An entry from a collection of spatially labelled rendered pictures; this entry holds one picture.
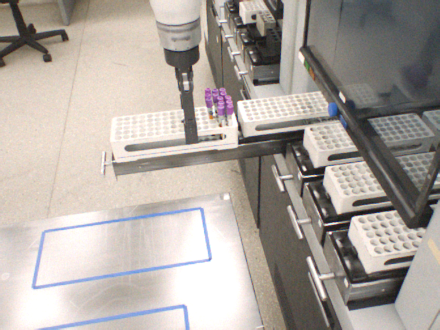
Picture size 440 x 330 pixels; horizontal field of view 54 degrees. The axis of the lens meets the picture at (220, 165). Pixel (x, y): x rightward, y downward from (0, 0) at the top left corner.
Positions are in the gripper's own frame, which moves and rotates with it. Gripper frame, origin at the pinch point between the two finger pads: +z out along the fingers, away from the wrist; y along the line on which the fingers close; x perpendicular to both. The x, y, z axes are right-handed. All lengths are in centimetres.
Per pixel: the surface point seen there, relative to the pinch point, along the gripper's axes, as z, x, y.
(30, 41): 80, -109, -243
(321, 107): 4.9, 35.4, -6.6
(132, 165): 13.0, -15.9, -1.8
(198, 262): 9.4, -2.1, 33.9
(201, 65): 91, 18, -197
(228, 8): 10, 24, -93
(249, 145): 11.4, 15.3, -2.4
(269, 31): 3, 32, -52
